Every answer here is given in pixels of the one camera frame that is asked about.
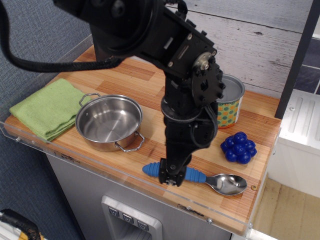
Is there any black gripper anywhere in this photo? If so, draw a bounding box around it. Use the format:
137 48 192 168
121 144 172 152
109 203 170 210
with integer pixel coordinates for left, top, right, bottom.
158 116 218 187

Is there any black braided cable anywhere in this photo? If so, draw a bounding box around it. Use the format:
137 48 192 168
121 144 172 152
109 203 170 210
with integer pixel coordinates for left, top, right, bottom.
0 0 123 74

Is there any stainless steel pot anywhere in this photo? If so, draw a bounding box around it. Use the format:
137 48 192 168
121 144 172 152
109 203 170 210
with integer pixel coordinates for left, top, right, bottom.
75 93 145 153

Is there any yellow object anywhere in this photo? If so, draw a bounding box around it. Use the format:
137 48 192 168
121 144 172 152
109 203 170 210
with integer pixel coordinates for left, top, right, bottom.
18 231 29 240

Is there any clear acrylic edge guard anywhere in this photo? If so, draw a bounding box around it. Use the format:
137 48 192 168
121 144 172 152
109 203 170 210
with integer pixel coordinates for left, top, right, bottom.
1 111 281 240

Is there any dark grey right post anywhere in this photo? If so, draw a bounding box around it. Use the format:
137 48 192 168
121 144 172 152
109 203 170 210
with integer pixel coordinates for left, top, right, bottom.
274 0 320 120

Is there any patterned tin can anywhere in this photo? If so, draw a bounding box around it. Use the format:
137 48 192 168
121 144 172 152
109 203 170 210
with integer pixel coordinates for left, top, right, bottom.
217 74 246 129

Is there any grey toy fridge cabinet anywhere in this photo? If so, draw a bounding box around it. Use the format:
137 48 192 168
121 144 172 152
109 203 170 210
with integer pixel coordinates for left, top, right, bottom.
47 155 232 240

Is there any blue handled metal spoon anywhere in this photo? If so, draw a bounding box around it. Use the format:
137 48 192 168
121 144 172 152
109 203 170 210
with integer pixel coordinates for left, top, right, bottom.
142 162 247 196

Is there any blue plastic berry toy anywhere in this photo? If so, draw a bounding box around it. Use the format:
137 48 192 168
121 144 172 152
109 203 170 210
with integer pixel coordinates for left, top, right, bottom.
220 131 257 165

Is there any white toy sink unit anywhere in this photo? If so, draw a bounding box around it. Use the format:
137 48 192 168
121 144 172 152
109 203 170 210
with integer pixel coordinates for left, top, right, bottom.
267 90 320 197

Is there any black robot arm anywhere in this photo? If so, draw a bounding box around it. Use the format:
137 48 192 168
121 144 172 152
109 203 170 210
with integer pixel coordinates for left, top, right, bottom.
54 0 226 186

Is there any green folded cloth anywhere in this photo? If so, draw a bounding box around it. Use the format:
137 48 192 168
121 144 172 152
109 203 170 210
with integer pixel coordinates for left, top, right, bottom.
9 78 92 141

